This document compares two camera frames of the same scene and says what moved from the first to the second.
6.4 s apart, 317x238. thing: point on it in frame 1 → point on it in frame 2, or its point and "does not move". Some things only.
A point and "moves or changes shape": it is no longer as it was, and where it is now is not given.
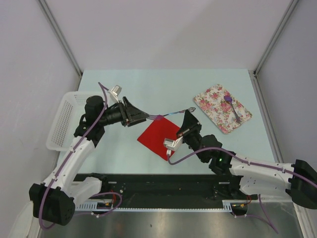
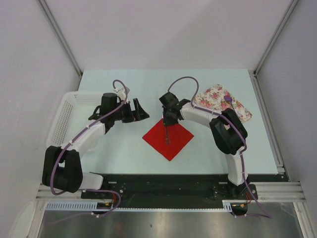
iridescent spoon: [229, 98] does not move
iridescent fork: [159, 117] → [167, 139]
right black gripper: [189, 121] → [166, 121]
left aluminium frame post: [46, 9] does not move
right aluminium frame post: [275, 35] does not move
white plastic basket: [71, 108] does not move
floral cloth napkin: [212, 101] does not move
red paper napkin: [154, 135] moves or changes shape
